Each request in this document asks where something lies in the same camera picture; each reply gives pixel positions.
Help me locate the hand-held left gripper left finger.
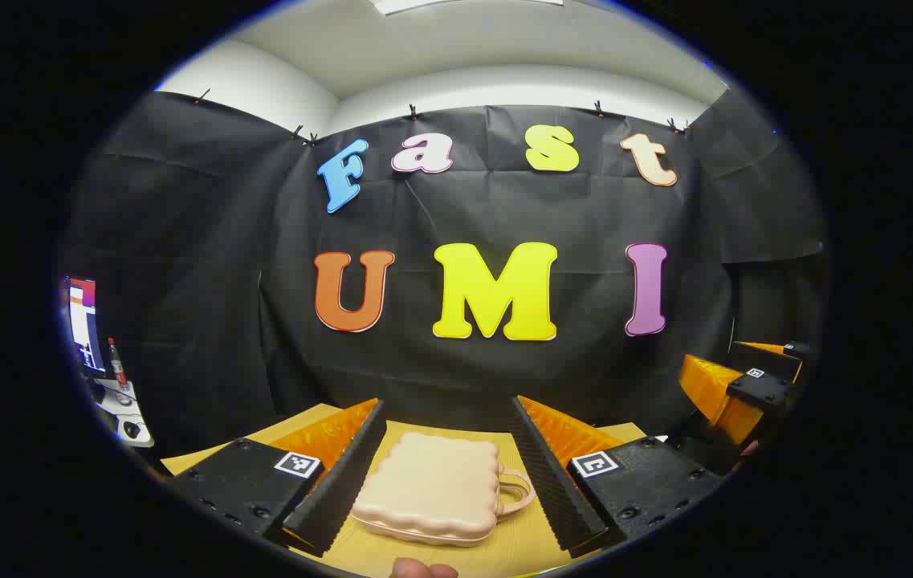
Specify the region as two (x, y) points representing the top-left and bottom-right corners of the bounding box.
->
(169, 399), (387, 557)

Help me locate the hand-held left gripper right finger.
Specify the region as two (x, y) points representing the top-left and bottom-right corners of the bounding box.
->
(511, 395), (723, 559)

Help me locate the beige pink hard-shell suitcase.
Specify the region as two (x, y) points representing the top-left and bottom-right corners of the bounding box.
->
(350, 432), (537, 548)

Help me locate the white desk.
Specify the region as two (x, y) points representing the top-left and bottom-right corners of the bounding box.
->
(87, 377), (156, 449)

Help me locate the black backdrop cloth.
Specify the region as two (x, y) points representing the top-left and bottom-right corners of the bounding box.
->
(59, 84), (830, 458)

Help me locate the plastic bottle red label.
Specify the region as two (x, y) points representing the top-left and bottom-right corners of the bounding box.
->
(107, 337), (129, 392)

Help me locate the computer monitor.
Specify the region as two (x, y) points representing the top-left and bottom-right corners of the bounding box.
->
(63, 275), (108, 377)

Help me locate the ceiling light panel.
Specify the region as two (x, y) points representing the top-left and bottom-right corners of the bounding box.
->
(372, 0), (565, 16)

